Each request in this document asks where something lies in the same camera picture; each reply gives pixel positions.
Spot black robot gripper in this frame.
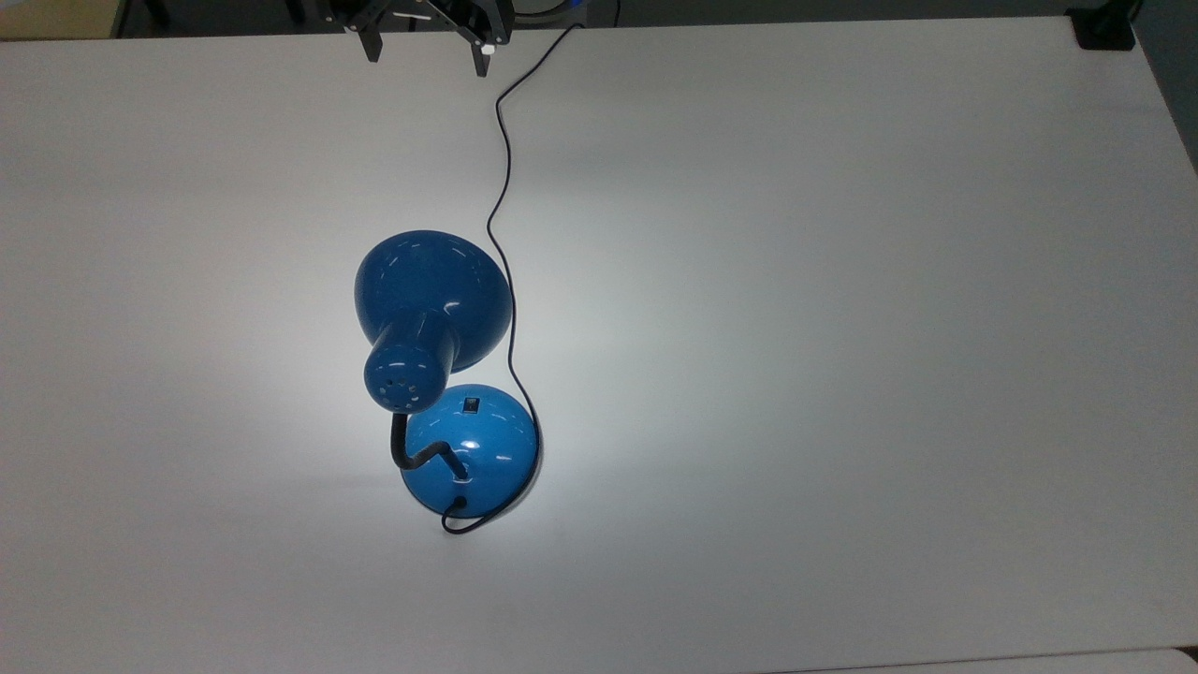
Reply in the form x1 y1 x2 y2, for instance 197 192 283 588
322 0 515 79

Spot blue desk lamp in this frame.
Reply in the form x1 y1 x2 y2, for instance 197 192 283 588
353 229 545 516

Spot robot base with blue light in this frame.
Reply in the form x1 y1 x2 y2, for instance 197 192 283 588
514 0 591 22

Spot light wooden furniture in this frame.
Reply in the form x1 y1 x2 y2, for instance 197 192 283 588
0 0 128 40

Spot black table clamp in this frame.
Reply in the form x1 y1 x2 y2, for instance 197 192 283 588
1066 0 1140 51

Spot black lamp power cable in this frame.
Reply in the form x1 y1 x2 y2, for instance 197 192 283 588
441 0 622 536

